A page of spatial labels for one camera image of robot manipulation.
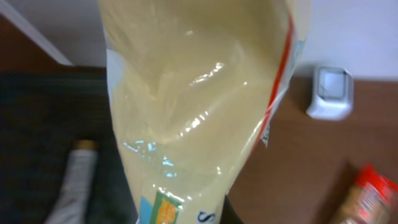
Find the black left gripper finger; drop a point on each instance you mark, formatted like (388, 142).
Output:
(229, 216)

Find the yellow snack bag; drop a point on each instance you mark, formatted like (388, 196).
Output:
(192, 86)

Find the white tube gold cap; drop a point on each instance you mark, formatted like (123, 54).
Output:
(72, 202)

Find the dark grey plastic basket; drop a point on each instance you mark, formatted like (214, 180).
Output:
(43, 115)

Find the spaghetti pasta packet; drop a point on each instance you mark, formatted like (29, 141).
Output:
(370, 200)

